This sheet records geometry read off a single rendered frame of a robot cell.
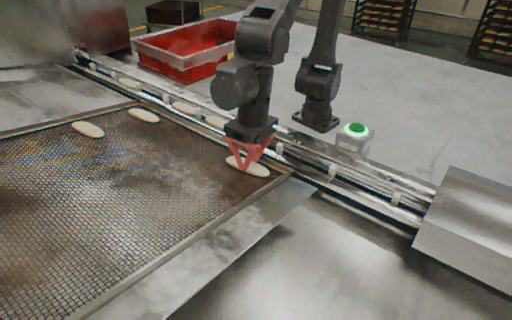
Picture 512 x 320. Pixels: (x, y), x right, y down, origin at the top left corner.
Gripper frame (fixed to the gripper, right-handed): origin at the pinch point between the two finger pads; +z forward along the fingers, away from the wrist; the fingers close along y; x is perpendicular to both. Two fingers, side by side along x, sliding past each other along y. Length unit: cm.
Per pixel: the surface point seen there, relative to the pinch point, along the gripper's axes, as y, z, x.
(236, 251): 20.4, 1.0, 10.8
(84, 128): 11.5, -0.2, -35.7
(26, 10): -10, -16, -92
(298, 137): -20.5, 1.5, 2.2
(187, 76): -37, 1, -48
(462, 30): -460, 10, 34
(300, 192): 0.6, 1.5, 12.1
